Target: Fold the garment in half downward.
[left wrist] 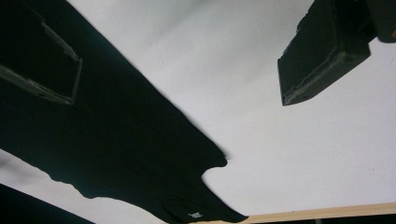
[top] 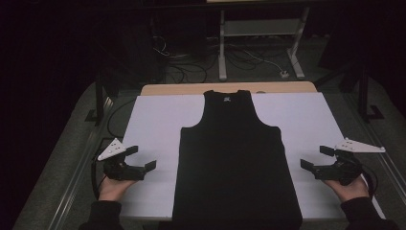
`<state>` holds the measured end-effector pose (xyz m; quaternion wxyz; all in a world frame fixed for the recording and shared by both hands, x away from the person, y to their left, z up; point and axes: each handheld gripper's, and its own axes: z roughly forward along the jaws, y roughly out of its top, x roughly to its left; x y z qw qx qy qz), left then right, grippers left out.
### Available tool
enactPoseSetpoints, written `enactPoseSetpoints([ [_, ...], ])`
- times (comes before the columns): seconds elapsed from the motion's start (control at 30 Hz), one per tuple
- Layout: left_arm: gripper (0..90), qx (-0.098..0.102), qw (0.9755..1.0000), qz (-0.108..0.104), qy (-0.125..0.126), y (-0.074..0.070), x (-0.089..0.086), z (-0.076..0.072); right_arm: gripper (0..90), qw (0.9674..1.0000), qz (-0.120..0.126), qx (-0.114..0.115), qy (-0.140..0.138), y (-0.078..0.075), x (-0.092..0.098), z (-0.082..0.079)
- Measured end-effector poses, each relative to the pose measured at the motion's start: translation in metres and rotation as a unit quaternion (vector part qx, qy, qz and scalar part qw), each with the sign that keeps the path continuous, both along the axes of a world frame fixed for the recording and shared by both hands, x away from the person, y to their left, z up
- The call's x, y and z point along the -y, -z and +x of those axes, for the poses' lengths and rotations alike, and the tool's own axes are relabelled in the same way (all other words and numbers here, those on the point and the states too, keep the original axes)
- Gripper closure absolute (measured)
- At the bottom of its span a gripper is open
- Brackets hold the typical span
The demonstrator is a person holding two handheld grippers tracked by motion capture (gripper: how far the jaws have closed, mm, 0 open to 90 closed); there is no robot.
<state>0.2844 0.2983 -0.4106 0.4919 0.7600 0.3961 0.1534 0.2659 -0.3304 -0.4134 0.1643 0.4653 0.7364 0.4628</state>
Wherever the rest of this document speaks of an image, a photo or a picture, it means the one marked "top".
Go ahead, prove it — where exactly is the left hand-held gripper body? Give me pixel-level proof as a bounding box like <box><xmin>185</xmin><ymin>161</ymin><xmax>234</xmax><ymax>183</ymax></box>
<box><xmin>97</xmin><ymin>137</ymin><xmax>147</xmax><ymax>182</ymax></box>

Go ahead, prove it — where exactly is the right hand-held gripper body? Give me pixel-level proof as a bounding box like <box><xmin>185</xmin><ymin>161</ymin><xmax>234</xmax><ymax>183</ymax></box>
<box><xmin>314</xmin><ymin>137</ymin><xmax>386</xmax><ymax>186</ymax></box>

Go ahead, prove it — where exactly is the black tank top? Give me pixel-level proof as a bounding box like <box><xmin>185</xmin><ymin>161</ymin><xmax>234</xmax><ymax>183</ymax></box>
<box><xmin>171</xmin><ymin>89</ymin><xmax>304</xmax><ymax>230</ymax></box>

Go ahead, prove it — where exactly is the person's left hand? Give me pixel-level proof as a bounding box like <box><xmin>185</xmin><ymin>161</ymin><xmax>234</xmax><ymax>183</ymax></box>
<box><xmin>99</xmin><ymin>176</ymin><xmax>137</xmax><ymax>202</ymax></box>

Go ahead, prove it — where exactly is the person's right hand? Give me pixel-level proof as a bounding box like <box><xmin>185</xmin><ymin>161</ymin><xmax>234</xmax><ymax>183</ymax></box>
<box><xmin>324</xmin><ymin>174</ymin><xmax>371</xmax><ymax>203</ymax></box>

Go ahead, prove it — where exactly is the white paper sheet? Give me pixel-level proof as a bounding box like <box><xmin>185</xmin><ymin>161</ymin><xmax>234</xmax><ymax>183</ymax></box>
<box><xmin>119</xmin><ymin>92</ymin><xmax>386</xmax><ymax>221</ymax></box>

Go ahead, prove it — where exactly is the black metal stand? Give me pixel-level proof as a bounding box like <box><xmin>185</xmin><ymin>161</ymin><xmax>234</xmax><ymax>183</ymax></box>
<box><xmin>314</xmin><ymin>63</ymin><xmax>386</xmax><ymax>123</ymax></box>
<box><xmin>85</xmin><ymin>70</ymin><xmax>120</xmax><ymax>127</ymax></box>

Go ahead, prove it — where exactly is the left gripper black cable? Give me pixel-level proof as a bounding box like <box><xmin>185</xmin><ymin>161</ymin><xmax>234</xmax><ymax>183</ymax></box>
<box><xmin>90</xmin><ymin>158</ymin><xmax>108</xmax><ymax>199</ymax></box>

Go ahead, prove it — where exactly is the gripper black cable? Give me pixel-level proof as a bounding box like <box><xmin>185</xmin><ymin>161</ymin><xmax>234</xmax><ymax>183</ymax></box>
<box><xmin>90</xmin><ymin>158</ymin><xmax>108</xmax><ymax>199</ymax></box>
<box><xmin>360</xmin><ymin>164</ymin><xmax>379</xmax><ymax>197</ymax></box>

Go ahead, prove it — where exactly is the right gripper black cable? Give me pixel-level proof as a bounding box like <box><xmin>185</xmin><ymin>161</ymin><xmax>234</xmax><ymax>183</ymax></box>
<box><xmin>360</xmin><ymin>164</ymin><xmax>379</xmax><ymax>197</ymax></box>

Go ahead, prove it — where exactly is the thin black floor cable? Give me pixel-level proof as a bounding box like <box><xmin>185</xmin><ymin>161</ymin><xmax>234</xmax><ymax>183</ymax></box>
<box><xmin>106</xmin><ymin>99</ymin><xmax>137</xmax><ymax>140</ymax></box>

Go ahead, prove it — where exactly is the metal floor rail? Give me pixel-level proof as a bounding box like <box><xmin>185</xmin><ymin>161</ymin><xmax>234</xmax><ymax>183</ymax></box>
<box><xmin>344</xmin><ymin>92</ymin><xmax>406</xmax><ymax>205</ymax></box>
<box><xmin>47</xmin><ymin>95</ymin><xmax>113</xmax><ymax>230</ymax></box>

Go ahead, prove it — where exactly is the white plug with cable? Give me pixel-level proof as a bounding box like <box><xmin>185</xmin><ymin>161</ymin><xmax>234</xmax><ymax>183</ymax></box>
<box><xmin>243</xmin><ymin>49</ymin><xmax>290</xmax><ymax>80</ymax></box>

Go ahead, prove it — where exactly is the tangle of black floor cables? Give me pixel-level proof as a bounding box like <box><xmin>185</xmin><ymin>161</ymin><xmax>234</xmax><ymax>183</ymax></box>
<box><xmin>152</xmin><ymin>34</ymin><xmax>221</xmax><ymax>84</ymax></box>

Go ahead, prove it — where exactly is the grey metal desk frame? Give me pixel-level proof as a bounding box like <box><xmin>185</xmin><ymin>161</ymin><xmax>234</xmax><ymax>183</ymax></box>
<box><xmin>206</xmin><ymin>0</ymin><xmax>311</xmax><ymax>81</ymax></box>

